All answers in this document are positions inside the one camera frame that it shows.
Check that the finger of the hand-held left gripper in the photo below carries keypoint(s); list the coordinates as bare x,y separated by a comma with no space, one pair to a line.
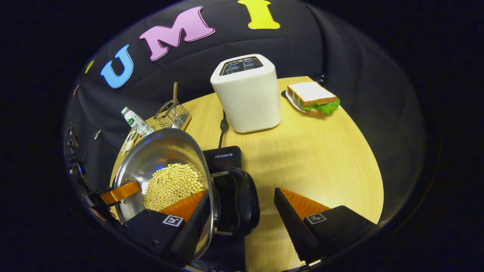
121,192

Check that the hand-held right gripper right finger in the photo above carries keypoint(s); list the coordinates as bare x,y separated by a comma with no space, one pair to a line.
293,223

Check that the white drink bottle green label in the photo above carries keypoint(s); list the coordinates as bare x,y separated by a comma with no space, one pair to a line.
138,122

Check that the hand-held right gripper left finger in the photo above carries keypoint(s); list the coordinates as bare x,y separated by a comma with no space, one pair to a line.
189,234

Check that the small reddish clip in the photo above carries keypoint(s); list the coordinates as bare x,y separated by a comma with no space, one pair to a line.
76,89

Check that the small grey clip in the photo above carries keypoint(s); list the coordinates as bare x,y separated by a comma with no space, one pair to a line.
97,134

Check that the pile of soybeans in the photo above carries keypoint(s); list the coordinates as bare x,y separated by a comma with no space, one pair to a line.
172,185

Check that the white divided bean dish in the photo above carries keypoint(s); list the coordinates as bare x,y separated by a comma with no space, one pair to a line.
128,143

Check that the white toaster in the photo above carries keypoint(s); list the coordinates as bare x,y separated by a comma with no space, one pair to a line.
249,98

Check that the sandwich with lettuce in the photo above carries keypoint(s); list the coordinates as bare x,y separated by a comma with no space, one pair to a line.
312,94

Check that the black induction cooktop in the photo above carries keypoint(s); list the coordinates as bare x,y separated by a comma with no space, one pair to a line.
223,158

